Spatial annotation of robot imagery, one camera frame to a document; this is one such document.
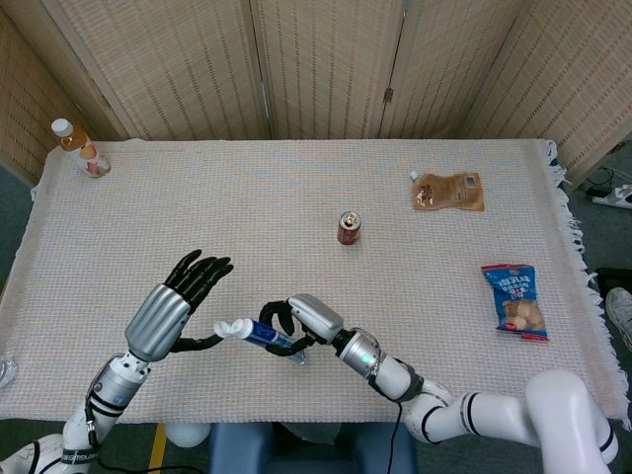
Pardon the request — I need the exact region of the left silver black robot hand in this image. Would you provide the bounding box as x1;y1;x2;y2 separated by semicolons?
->
123;249;235;363

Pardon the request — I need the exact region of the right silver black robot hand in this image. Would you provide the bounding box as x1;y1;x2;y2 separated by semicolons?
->
258;293;346;356

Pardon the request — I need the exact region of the blue white toothpaste tube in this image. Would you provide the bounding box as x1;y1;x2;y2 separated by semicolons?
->
212;318;317;366

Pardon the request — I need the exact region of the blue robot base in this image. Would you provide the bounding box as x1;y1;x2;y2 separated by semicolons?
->
206;422;419;474

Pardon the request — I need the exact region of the red soda can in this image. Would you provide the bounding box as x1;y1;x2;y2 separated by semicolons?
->
337;210;361;247

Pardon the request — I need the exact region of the beige woven tablecloth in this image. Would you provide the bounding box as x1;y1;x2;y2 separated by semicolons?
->
0;137;623;426

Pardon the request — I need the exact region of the clear plastic bottle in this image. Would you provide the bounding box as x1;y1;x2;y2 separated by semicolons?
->
0;351;19;389

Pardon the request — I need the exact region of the orange juice bottle white cap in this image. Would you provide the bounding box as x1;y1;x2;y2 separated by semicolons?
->
50;118;112;179

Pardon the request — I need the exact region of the brown spouted drink pouch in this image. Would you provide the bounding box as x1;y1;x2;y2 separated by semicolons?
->
407;170;486;213

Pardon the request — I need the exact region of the blue snack bag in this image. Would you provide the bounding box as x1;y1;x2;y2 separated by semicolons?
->
481;263;550;343

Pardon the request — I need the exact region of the woven folding screen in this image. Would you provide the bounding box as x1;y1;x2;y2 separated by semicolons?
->
0;0;632;187

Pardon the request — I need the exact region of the white sneaker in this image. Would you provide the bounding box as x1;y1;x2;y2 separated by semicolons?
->
604;286;632;342

